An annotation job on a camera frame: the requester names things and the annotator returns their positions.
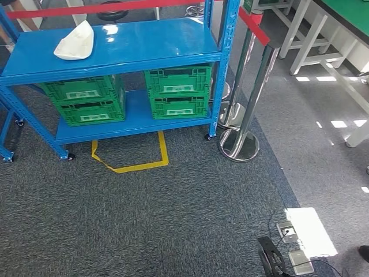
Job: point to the yellow floor tape square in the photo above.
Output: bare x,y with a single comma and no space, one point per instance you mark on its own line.
163,149

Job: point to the chrome pole stand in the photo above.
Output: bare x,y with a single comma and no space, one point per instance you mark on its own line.
225,91
242,65
253,95

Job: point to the chrome base stool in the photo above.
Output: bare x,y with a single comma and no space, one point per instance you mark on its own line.
112,16
195,10

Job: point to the white desk panel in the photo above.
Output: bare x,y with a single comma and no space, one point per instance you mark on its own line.
76,17
157,13

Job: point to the red floor tape strip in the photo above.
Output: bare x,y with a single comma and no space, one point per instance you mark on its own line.
86,8
253,26

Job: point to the green crate stack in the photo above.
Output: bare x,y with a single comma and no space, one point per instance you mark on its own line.
250,4

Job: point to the steel floor outlet box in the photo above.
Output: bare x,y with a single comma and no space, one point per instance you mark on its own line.
287,231
301,263

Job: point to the white plastic mirror cover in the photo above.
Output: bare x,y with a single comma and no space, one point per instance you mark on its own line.
76,42

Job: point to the person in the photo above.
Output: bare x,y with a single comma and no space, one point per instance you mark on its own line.
26,17

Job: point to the person's black shoe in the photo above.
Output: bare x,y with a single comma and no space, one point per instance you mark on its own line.
364,254

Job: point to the white table frame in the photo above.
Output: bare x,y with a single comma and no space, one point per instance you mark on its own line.
305,42

